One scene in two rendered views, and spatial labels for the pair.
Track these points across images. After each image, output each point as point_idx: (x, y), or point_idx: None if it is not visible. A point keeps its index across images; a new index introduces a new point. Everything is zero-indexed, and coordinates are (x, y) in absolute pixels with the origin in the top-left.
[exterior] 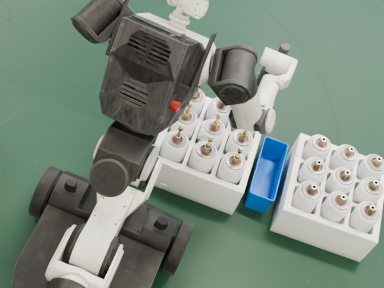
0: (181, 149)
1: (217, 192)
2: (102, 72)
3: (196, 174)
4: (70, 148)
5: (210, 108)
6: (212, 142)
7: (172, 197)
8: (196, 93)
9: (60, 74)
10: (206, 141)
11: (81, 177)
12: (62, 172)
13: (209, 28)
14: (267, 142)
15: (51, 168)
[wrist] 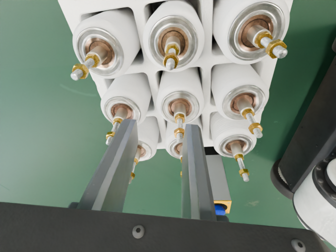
0: (252, 135)
1: None
2: (140, 168)
3: (268, 82)
4: (223, 163)
5: (140, 123)
6: (202, 91)
7: None
8: (137, 156)
9: (161, 184)
10: (218, 108)
11: (300, 182)
12: (283, 184)
13: (10, 120)
14: None
15: (292, 198)
